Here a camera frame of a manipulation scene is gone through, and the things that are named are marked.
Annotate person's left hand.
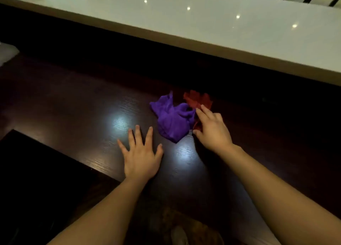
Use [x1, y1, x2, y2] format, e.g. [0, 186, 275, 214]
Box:
[117, 125, 164, 184]

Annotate person's right hand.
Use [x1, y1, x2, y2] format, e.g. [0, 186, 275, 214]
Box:
[192, 104, 235, 156]

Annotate red cloth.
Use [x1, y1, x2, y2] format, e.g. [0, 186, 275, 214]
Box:
[183, 89, 213, 131]

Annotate purple cloth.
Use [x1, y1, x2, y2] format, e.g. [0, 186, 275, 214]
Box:
[149, 91, 196, 143]

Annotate person's left forearm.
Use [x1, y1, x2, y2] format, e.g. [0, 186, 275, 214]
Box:
[48, 178, 150, 245]

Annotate person's right forearm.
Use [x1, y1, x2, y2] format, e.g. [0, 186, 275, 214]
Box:
[218, 145, 341, 245]

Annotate person's left shoe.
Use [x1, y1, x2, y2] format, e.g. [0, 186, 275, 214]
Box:
[170, 226, 188, 245]

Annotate dark wooden countertop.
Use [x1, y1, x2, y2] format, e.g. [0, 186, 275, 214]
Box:
[0, 53, 341, 245]

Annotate white raised bar ledge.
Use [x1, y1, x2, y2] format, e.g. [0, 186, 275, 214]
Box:
[0, 0, 341, 87]

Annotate white bag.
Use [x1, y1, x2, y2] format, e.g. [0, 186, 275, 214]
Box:
[0, 42, 20, 67]

